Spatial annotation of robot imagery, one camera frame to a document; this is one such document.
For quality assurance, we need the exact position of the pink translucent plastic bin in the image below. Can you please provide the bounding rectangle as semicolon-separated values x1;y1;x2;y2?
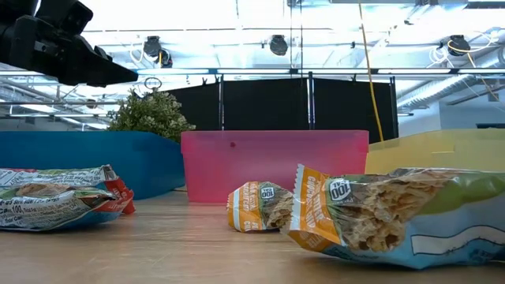
180;129;370;205

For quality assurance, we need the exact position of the black ceiling fixture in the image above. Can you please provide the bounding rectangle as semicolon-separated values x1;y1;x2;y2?
269;34;290;57
142;35;163;58
447;34;472;57

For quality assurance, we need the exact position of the green potted plant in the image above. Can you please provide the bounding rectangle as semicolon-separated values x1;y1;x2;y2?
106;87;196;143

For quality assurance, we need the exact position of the silver snack bag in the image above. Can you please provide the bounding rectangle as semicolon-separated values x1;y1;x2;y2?
0;164;137;216

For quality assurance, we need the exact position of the horizontal metal rail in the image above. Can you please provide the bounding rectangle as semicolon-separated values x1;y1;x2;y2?
0;67;505;77

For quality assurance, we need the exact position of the blue plastic bin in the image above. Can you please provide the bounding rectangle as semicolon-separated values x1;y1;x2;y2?
0;130;186;200

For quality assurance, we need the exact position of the black partition panel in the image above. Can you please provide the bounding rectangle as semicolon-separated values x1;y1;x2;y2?
165;80;223;132
313;77;398;144
223;77;310;132

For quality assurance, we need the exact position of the yellow hanging cable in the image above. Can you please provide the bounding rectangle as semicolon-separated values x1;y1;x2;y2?
357;0;386;142

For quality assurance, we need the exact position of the orange ceiling cable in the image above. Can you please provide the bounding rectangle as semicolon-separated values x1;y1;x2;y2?
447;39;501;103

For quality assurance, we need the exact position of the thin black hanging cable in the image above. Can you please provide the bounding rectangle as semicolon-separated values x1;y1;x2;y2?
299;0;305;74

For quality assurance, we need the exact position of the yellow translucent plastic bin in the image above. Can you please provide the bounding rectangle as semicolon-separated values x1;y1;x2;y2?
365;128;505;176

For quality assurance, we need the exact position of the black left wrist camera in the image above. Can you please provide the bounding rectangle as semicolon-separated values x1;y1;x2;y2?
33;0;95;39

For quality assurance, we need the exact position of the small black ceiling device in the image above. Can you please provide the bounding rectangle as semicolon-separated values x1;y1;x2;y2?
157;47;174;69

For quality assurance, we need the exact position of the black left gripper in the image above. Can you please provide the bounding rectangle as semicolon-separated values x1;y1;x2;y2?
0;0;139;88

